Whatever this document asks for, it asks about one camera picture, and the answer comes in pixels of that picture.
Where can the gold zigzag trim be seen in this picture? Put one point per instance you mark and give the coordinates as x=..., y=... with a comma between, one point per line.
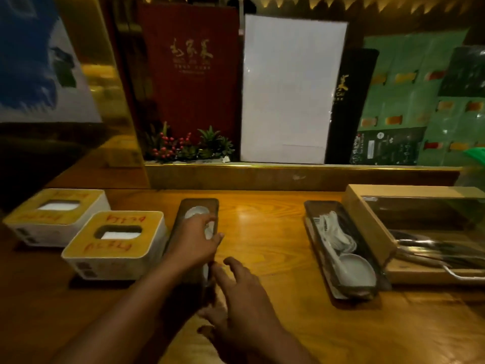
x=341, y=1

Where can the person's left hand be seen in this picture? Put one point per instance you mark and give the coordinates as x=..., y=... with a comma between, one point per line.
x=189, y=246

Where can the person's right thumb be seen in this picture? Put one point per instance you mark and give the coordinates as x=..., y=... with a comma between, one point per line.
x=210, y=312

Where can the bright green plastic item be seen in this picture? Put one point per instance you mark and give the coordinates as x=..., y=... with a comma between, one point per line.
x=475, y=155

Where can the metal table knife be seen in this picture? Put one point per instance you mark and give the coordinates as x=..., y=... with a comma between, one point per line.
x=435, y=244

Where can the person's left thumb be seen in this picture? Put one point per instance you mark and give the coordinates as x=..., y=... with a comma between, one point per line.
x=217, y=239

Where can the blue and white poster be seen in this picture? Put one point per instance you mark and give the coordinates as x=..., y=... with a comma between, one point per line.
x=26, y=60

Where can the red menu book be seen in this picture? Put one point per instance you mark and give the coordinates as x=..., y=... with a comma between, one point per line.
x=189, y=94

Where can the wooden box with clear lid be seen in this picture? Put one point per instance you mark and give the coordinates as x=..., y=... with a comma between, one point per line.
x=369, y=223

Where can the person's left forearm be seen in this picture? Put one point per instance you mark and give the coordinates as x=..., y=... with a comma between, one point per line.
x=125, y=310

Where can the dark green menu sheet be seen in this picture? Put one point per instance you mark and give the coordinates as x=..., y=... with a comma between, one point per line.
x=464, y=71

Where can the person's right middle finger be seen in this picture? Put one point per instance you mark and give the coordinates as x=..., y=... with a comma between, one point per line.
x=235, y=266

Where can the black menu book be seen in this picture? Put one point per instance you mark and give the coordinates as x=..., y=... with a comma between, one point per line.
x=350, y=109

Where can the person's right hand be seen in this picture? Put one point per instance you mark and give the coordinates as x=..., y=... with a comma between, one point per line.
x=250, y=318

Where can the white ceramic spoon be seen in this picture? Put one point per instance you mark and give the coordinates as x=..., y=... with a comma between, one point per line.
x=358, y=272
x=196, y=211
x=341, y=236

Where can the person's right forearm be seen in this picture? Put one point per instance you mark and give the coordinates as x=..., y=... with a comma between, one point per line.
x=276, y=358

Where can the wooden ledge with brass trim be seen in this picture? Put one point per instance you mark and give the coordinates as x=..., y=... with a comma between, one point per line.
x=303, y=178

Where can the dark green printed card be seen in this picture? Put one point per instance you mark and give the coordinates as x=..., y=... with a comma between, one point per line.
x=390, y=147

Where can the white laminated board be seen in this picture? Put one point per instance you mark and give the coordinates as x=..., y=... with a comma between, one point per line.
x=291, y=90

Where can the green laminated menu sheet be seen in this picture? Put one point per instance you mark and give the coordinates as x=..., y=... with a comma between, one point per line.
x=405, y=98

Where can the white yellow-topped tissue box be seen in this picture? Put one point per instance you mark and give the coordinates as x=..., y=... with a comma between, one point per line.
x=113, y=263
x=57, y=231

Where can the artificial plant with red berries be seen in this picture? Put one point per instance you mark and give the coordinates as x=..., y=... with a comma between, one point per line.
x=189, y=147

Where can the dark wooden cutlery tray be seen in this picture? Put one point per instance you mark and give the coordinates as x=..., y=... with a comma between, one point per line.
x=363, y=238
x=197, y=202

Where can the gold mirrored panel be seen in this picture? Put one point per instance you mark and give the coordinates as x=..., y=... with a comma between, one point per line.
x=110, y=109

